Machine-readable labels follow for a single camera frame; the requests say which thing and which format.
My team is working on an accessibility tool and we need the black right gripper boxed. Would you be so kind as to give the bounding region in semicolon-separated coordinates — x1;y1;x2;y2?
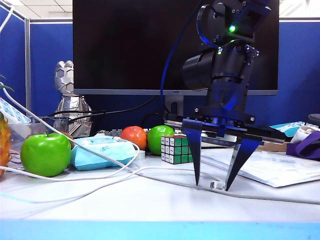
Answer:
163;74;289;192

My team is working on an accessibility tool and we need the white grey keyboard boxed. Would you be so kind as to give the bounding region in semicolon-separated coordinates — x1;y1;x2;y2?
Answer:
96;127;243;150

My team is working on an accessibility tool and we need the black computer monitor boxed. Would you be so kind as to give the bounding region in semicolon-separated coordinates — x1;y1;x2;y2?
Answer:
72;0;280;97

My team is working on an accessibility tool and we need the looped black cable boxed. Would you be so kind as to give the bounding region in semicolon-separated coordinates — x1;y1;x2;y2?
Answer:
141;112;165;129

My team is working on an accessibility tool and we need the blue office partition panel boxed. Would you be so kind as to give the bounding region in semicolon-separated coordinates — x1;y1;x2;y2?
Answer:
0;5;27;111
29;18;320;137

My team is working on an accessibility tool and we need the large green apple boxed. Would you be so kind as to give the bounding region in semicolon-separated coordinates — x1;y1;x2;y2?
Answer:
20;129;72;178

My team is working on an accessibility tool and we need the grey partition post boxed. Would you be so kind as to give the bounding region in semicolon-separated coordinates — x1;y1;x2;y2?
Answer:
24;18;32;118

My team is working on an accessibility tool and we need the orange spiky fake fruit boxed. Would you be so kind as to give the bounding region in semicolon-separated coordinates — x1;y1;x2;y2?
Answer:
0;112;13;178

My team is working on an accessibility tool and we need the rubiks cube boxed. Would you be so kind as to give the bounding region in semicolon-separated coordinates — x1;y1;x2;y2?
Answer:
160;135;195;165

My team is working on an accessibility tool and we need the brown kiwi fruit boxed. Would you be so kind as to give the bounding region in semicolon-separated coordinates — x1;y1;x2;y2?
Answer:
61;131;76;150

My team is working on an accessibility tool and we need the silver robot figurine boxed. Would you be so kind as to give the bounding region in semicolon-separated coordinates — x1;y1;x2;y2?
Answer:
53;60;94;139

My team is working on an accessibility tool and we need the thick white cable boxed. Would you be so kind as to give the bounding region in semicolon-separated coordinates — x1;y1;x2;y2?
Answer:
0;81;320;205

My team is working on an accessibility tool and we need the green plant leaf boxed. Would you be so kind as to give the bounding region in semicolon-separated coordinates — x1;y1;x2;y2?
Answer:
0;74;15;93

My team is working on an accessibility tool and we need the clear plastic document sleeve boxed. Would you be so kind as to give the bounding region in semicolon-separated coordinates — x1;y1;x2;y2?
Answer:
199;148;320;188

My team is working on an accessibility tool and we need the orange round fruit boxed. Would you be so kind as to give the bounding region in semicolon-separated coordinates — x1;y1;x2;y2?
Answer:
120;126;148;151

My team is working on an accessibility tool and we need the small green apple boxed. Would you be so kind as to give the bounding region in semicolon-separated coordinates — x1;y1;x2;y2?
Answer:
146;125;175;156

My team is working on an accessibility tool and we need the teal white patterned package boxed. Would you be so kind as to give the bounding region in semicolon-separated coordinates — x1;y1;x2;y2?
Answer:
269;121;313;138

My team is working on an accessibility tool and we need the grey monitor stand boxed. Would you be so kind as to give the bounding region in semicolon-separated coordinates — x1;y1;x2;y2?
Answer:
164;95;185;129

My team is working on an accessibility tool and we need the thin white charging cable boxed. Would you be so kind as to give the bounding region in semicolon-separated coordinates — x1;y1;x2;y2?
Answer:
0;139;225;205

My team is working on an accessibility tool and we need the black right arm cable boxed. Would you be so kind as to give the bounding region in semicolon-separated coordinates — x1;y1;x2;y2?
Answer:
159;0;204;97

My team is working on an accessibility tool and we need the long black power cable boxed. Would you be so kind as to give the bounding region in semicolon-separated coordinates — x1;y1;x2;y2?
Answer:
47;96;158;124

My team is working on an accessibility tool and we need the blue white blister pack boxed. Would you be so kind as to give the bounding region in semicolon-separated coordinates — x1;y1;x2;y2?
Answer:
0;97;32;125

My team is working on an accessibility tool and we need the brown cardboard pad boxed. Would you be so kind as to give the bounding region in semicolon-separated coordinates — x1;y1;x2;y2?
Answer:
257;141;292;153

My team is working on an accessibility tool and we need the light blue wet wipes pack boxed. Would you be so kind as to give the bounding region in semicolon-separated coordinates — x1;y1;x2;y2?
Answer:
70;136;138;171

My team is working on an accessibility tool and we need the white hanging cable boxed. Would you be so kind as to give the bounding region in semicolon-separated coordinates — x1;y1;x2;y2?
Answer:
0;5;15;35

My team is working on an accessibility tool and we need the clear acrylic organizer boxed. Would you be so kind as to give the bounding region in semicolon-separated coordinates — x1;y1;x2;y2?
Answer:
6;115;70;173

